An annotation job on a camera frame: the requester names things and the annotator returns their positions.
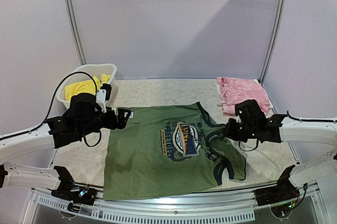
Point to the yellow garment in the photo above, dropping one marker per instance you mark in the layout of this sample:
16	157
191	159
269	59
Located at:
87	86

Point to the aluminium front rail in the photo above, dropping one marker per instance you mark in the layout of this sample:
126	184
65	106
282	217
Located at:
222	206

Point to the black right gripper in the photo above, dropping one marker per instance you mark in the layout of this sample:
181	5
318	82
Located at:
229	130

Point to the pink folded shorts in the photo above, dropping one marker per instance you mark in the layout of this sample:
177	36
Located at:
233	91

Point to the green sleeveless shirt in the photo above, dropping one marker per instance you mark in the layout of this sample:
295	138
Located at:
168	151

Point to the left aluminium corner post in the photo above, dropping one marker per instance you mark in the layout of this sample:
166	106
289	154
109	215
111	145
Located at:
75	32

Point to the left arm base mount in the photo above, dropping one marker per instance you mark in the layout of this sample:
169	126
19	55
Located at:
68	190

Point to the aluminium corner post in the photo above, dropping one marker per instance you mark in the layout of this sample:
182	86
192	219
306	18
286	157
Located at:
272	41
75	32

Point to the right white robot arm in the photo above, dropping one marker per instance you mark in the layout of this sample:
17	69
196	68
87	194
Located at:
284	128

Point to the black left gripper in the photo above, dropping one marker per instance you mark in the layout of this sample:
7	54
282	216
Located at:
121	122

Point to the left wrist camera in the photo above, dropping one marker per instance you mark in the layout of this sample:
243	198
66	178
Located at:
103	96

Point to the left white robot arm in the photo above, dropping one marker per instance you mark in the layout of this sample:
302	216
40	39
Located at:
54	133

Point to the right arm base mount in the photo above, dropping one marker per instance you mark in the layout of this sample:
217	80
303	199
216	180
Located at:
282	198

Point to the right aluminium corner post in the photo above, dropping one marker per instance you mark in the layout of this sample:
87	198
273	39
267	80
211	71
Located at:
272	41

